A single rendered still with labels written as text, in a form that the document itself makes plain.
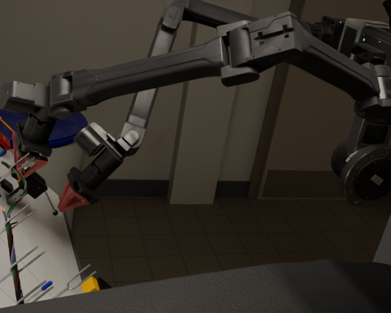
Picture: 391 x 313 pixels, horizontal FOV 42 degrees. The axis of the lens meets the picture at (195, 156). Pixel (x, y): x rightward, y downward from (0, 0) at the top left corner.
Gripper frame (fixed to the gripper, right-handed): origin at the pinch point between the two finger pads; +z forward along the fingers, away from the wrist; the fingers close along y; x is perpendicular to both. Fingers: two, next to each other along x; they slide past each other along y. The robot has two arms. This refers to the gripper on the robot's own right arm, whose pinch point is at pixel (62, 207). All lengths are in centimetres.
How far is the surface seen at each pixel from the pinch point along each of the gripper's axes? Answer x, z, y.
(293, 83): 154, -89, -138
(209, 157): 148, -18, -136
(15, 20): 14, -1, -175
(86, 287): -3.0, -1.3, 30.6
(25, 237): -9.5, 5.4, 11.7
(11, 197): -13.1, 3.5, 1.3
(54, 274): -1.5, 6.6, 18.5
